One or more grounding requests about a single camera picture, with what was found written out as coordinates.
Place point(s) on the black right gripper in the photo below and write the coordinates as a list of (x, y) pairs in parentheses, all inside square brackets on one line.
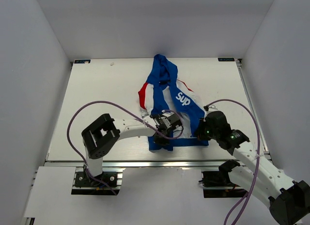
[(203, 122)]

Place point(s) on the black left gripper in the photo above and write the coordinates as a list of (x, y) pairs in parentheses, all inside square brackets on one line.
[(161, 141)]

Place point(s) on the blue white red jacket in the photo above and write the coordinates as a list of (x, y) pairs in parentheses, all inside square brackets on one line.
[(164, 91)]

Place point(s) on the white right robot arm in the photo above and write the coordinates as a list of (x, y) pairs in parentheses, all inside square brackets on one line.
[(287, 200)]

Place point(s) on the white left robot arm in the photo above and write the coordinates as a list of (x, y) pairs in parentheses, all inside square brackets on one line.
[(103, 133)]

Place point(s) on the blue right corner label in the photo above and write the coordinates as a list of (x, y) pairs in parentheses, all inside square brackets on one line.
[(226, 59)]

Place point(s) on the blue corner label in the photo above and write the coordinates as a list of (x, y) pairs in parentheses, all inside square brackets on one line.
[(226, 59), (82, 61)]

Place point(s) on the blue left corner label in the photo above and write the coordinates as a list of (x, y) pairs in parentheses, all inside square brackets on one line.
[(82, 61)]

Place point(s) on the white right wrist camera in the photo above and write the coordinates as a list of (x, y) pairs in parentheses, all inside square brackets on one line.
[(210, 108)]

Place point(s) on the aluminium table right rail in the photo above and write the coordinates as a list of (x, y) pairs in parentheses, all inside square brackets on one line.
[(250, 102)]

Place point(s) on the aluminium table rail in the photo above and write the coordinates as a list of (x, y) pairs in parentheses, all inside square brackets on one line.
[(250, 102), (124, 164)]

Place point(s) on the aluminium table front rail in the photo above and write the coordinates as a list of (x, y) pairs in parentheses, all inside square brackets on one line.
[(124, 164)]

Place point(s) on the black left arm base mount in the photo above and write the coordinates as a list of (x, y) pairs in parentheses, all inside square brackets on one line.
[(110, 183)]

